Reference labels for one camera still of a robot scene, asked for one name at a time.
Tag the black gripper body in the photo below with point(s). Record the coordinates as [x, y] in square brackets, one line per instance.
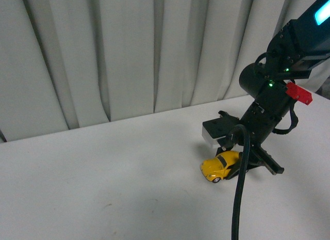
[259, 128]

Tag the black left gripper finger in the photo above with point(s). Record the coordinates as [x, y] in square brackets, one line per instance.
[233, 173]

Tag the yellow beetle toy car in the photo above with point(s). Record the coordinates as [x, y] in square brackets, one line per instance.
[218, 168]

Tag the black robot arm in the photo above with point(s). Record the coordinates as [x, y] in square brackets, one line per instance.
[301, 45]

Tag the red clip block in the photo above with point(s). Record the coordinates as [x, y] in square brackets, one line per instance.
[298, 93]

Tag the white pleated curtain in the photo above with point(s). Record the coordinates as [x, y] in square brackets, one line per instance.
[67, 64]

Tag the black and white wrist camera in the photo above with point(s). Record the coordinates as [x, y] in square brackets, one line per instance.
[216, 132]

